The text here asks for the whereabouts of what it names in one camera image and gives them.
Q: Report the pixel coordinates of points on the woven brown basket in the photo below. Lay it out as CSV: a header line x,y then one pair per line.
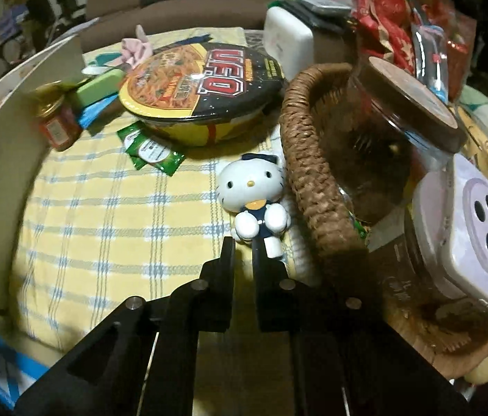
x,y
313,173

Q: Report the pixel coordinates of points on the white box with button print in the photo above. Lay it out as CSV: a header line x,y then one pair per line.
x,y
473,229

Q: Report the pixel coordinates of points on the yellow checked tablecloth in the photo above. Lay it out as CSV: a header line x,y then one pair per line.
x,y
122,225

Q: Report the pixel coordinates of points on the white cat figurine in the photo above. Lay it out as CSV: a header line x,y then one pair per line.
x,y
248,186

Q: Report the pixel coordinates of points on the blue packet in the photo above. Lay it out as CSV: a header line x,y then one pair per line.
x,y
96,112

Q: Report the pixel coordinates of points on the toothbrush in clear pack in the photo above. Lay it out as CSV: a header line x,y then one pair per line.
x,y
432,60

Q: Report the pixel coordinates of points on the red patterned bag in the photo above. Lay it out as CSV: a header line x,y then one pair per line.
x,y
382,17

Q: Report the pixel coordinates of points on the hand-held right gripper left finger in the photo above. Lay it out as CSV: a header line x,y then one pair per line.
x,y
227,256

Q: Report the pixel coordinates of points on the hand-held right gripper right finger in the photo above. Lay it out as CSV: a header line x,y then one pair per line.
x,y
260,256

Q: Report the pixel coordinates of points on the green sponge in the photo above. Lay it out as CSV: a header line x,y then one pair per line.
x,y
99,86

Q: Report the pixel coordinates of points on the glass jar with brown lid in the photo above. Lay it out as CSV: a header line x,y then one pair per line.
x,y
382,138

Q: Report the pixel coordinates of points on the white plastic container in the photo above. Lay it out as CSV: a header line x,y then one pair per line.
x,y
289,37

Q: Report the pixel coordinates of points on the green tea packet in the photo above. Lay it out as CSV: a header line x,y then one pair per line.
x,y
150,149

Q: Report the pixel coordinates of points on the cardboard sheet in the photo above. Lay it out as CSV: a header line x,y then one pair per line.
x,y
5,173

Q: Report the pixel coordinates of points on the pink cloth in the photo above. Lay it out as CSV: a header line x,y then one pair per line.
x,y
135,47

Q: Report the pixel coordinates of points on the instant noodle bowl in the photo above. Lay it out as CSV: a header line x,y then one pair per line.
x,y
196,86

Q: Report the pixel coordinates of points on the red sauce jar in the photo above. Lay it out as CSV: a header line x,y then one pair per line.
x,y
57,125

